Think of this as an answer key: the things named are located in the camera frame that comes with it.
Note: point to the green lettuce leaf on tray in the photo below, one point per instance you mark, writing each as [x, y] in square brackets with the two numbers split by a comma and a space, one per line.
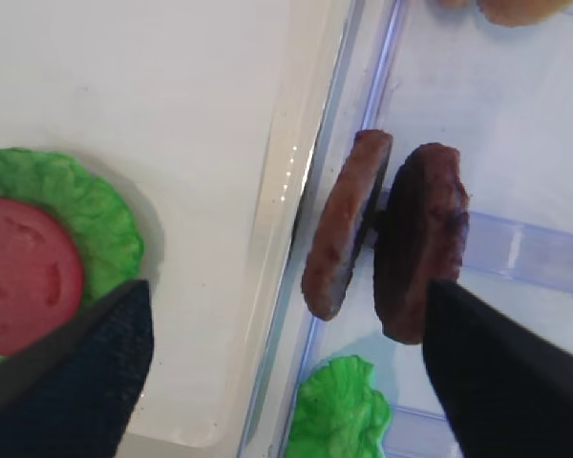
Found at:
[100, 223]

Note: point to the sesame bun half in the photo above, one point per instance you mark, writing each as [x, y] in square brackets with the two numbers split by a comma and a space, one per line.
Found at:
[453, 4]
[519, 13]

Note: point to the red tomato slice on tray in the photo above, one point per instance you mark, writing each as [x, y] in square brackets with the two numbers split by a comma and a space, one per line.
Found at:
[41, 275]

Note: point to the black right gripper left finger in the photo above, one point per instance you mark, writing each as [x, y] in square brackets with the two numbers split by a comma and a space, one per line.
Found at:
[72, 393]

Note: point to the white serving tray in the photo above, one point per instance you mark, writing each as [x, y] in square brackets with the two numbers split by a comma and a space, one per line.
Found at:
[204, 115]

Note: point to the rear sesame bun half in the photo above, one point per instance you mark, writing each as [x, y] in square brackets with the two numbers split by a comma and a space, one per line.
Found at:
[453, 4]

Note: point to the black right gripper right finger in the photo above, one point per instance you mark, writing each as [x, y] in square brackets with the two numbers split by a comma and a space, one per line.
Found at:
[506, 391]

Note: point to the clear right acrylic rack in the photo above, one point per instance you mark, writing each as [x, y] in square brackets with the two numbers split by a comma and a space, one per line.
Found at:
[504, 98]

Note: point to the green lettuce leaf in rack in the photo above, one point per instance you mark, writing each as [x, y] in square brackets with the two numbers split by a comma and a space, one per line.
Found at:
[339, 413]

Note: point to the brown meat patty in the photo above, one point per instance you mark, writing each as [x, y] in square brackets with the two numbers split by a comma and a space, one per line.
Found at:
[422, 235]
[343, 224]

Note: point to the front sesame bun half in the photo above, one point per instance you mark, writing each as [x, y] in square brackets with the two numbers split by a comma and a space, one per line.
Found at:
[519, 13]

